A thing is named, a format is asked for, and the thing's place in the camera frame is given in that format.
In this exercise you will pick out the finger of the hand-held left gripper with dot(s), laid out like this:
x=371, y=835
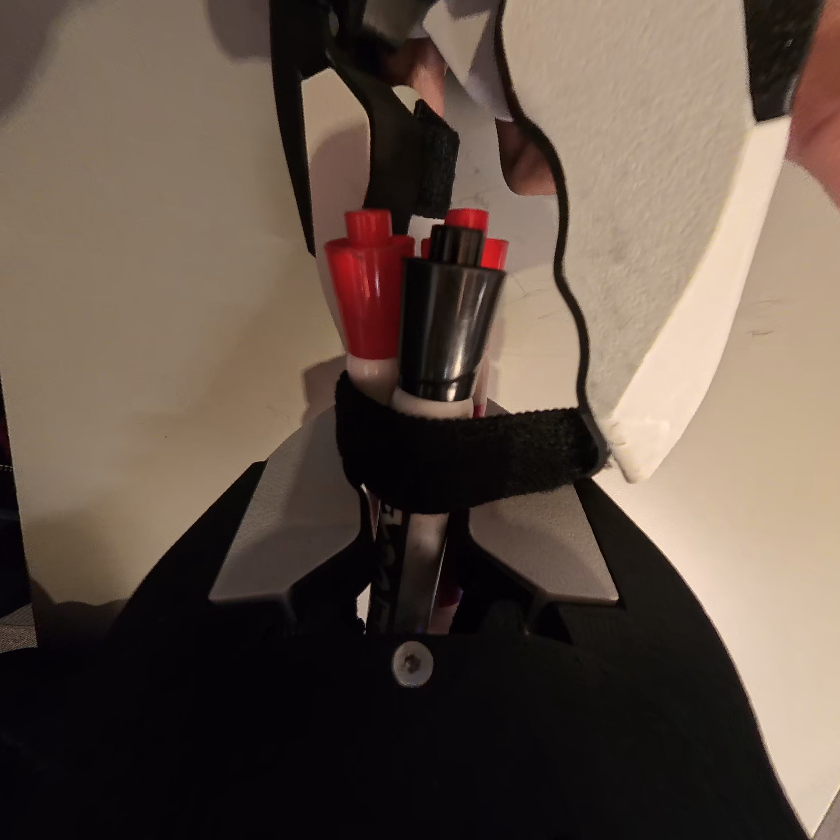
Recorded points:
x=341, y=158
x=656, y=197

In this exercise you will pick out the person's left hand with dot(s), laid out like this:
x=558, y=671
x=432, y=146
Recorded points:
x=820, y=131

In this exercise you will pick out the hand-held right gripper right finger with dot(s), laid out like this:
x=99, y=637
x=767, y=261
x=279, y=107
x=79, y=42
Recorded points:
x=551, y=545

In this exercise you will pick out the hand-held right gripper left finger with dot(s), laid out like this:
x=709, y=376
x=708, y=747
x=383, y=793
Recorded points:
x=289, y=538

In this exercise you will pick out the black dry erase marker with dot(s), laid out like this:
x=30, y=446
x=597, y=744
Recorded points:
x=453, y=315

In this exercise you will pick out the red dry erase marker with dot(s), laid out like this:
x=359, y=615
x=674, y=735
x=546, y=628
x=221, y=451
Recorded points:
x=368, y=289
x=486, y=243

